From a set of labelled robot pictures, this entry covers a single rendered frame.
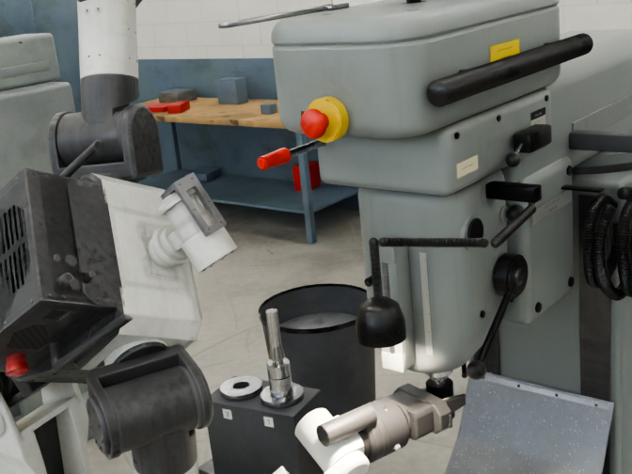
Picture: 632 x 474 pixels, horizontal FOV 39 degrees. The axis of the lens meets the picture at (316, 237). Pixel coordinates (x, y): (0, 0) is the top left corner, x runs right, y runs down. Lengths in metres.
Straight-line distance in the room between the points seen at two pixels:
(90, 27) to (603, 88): 0.91
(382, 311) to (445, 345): 0.17
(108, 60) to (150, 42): 6.92
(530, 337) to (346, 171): 0.68
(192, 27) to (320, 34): 6.70
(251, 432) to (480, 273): 0.68
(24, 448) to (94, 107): 0.57
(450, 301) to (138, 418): 0.50
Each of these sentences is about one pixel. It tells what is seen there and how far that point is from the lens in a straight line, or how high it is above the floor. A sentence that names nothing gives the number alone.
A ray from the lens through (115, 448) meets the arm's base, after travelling 1.22.
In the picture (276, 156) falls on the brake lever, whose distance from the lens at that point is 1.28.
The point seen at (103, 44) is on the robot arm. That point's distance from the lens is 1.43.
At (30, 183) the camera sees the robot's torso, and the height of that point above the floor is 1.72.
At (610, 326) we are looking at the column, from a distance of 1.80.
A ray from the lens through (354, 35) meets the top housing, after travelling 1.18.
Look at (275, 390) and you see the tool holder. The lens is 1.84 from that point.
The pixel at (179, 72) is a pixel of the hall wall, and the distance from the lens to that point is 8.11.
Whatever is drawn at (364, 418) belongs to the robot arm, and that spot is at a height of 1.28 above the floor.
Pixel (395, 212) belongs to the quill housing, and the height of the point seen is 1.59.
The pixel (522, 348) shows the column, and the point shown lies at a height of 1.16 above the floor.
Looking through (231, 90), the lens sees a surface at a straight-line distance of 7.21.
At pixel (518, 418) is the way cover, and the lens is 1.94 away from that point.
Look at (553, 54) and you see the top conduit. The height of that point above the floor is 1.80.
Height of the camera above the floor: 1.98
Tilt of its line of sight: 18 degrees down
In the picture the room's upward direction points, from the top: 6 degrees counter-clockwise
